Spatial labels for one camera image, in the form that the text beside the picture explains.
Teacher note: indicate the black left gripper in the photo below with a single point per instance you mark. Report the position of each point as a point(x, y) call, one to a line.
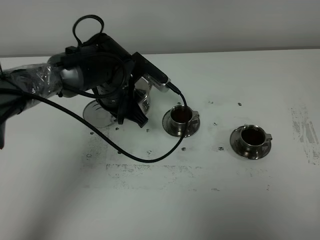
point(101, 69)

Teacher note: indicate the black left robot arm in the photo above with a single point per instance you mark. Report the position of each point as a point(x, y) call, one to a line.
point(43, 80)

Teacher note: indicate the left stainless steel saucer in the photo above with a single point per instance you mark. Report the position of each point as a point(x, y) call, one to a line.
point(176, 129)

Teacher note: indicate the stainless steel teapot saucer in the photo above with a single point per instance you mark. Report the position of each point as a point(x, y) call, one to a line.
point(98, 116)

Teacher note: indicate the left stainless steel teacup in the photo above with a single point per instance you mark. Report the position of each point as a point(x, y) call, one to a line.
point(183, 114)

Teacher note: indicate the stainless steel teacup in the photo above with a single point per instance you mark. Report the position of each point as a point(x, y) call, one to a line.
point(183, 114)
point(253, 137)

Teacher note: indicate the right stainless steel saucer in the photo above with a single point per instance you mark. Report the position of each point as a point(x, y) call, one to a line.
point(237, 147)

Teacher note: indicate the right stainless steel teacup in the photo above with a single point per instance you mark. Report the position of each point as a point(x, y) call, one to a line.
point(253, 137)

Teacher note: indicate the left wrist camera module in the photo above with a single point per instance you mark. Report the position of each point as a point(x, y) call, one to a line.
point(143, 68)

